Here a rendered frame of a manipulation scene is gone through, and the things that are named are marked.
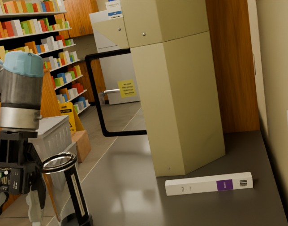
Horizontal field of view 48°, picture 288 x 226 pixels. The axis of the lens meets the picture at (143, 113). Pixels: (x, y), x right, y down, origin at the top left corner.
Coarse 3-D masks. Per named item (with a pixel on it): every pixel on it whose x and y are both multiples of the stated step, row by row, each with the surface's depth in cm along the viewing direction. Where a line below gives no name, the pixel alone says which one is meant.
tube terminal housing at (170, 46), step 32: (128, 0) 101; (160, 0) 100; (192, 0) 106; (128, 32) 104; (160, 32) 102; (192, 32) 108; (160, 64) 105; (192, 64) 110; (160, 96) 108; (192, 96) 112; (160, 128) 112; (192, 128) 114; (160, 160) 116; (192, 160) 116
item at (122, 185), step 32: (128, 160) 137; (224, 160) 120; (256, 160) 116; (96, 192) 115; (128, 192) 111; (160, 192) 107; (224, 192) 100; (256, 192) 96; (96, 224) 97; (128, 224) 93; (160, 224) 91; (192, 224) 88; (224, 224) 85; (256, 224) 83
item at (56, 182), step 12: (48, 156) 94; (60, 156) 94; (72, 156) 90; (48, 168) 85; (48, 180) 88; (60, 180) 87; (60, 192) 88; (60, 204) 89; (72, 204) 89; (60, 216) 90; (72, 216) 90
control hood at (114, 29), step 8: (96, 24) 106; (104, 24) 105; (112, 24) 104; (120, 24) 104; (104, 32) 106; (112, 32) 105; (120, 32) 105; (112, 40) 106; (120, 40) 105; (128, 40) 105
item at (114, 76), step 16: (96, 64) 146; (112, 64) 143; (128, 64) 140; (96, 80) 148; (112, 80) 145; (128, 80) 143; (112, 96) 148; (128, 96) 146; (112, 112) 151; (128, 112) 148; (112, 128) 154; (128, 128) 151; (144, 128) 148
